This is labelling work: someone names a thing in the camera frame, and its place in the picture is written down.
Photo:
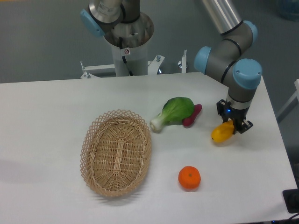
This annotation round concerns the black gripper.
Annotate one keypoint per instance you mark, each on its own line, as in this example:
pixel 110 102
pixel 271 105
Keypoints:
pixel 238 116

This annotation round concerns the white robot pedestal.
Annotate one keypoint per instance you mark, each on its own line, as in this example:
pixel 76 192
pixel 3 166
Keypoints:
pixel 129 45

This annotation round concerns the green bok choy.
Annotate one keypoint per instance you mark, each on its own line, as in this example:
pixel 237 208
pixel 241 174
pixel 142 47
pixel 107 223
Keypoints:
pixel 175 110

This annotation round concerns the woven wicker basket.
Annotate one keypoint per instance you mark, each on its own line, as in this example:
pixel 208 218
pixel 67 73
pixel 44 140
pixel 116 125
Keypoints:
pixel 116 153

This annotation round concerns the black device at table edge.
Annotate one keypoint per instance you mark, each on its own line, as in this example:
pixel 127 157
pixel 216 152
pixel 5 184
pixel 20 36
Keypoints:
pixel 291 198

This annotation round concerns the yellow mango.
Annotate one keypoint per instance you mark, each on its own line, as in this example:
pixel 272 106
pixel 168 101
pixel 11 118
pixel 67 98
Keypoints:
pixel 223 132

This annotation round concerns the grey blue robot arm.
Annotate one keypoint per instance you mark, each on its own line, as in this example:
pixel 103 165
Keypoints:
pixel 224 64

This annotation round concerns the white metal base frame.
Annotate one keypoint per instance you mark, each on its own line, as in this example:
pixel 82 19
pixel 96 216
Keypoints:
pixel 154 67

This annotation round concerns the purple sweet potato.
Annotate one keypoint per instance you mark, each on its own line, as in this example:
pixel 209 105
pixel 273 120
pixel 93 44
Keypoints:
pixel 188 122

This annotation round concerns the orange tangerine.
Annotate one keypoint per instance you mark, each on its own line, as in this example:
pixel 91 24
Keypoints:
pixel 189 177

